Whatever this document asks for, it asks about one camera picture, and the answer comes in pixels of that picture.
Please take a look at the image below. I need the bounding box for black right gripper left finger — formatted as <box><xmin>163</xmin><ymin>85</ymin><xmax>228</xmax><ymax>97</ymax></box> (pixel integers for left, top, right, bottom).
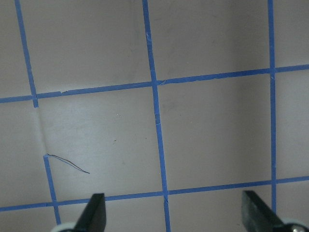
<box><xmin>72</xmin><ymin>193</ymin><xmax>107</xmax><ymax>232</ymax></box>

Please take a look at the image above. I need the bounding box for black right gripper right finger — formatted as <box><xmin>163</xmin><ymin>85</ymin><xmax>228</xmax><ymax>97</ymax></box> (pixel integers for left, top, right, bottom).
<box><xmin>241</xmin><ymin>190</ymin><xmax>286</xmax><ymax>232</ymax></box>

